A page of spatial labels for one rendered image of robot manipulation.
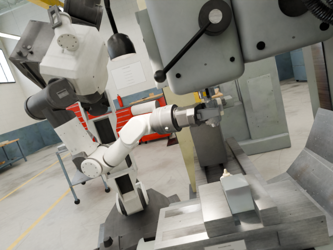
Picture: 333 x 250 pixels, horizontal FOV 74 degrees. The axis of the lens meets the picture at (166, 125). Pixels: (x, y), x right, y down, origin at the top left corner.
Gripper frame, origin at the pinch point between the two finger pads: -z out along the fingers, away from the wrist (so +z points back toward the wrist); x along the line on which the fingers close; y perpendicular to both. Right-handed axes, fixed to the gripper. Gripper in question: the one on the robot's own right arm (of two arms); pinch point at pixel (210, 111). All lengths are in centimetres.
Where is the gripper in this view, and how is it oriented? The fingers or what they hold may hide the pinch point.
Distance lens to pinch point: 65.7
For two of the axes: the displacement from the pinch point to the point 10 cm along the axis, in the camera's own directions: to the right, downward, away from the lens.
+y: 2.7, 9.4, 1.9
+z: -8.8, 1.6, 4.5
